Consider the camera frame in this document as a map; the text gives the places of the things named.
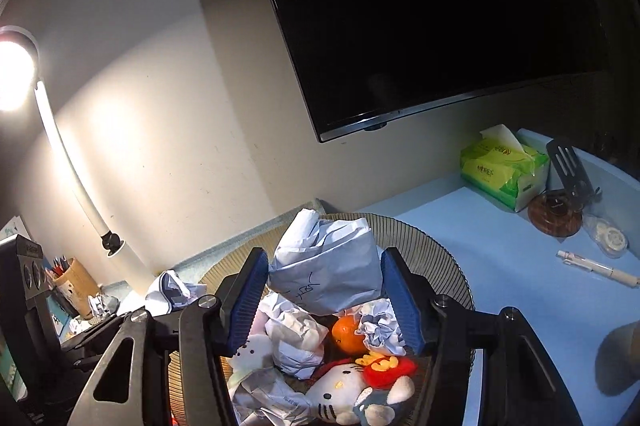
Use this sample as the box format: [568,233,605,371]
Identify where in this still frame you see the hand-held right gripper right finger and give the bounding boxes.
[381,247,584,426]

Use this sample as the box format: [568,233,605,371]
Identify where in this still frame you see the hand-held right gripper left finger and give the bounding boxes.
[66,247,271,426]

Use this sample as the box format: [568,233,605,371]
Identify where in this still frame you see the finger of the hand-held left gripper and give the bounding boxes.
[59,313,131,354]
[61,339,109,373]

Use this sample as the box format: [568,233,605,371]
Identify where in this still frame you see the paper balls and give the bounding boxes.
[87,270,407,426]

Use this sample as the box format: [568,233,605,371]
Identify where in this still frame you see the woven brown basket bowl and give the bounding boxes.
[167,212,476,426]

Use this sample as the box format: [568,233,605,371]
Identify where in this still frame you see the orange fruit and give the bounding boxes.
[331,314,372,355]

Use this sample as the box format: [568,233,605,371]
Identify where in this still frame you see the large scribbled paper wad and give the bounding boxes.
[269,208,383,314]

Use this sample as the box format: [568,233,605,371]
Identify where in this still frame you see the white cat plush toy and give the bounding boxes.
[304,358,417,425]

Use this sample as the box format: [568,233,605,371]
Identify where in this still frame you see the bunch of pens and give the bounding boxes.
[45,255,72,278]

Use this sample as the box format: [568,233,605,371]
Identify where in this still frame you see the bamboo pen holder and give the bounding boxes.
[52,258,97,320]

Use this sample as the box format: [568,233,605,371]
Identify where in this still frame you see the white desk lamp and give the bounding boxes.
[0,26,156,297]

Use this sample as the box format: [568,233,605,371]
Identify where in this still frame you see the green tissue pack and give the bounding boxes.
[459,123,551,213]

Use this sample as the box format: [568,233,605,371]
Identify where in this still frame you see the black slotted spatula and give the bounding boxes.
[527,137,604,238]

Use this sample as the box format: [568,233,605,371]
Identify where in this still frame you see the white pen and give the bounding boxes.
[556,249,640,289]

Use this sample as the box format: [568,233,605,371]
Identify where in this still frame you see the white correction tape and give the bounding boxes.
[581,212,629,260]

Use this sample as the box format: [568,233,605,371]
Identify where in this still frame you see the tan blurry shape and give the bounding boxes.
[594,320,640,398]

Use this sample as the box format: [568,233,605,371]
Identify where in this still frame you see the black monitor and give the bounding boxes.
[237,0,609,144]

